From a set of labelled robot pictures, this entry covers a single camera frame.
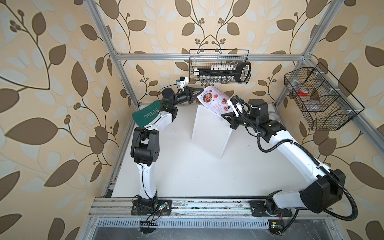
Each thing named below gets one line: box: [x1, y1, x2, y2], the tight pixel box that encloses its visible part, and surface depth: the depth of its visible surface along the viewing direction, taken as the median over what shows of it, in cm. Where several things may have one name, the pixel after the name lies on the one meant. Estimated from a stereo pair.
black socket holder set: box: [193, 62, 252, 83], surface depth 87 cm
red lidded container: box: [298, 88, 309, 97], surface depth 84 cm
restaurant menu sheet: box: [197, 86, 235, 121], surface depth 77 cm
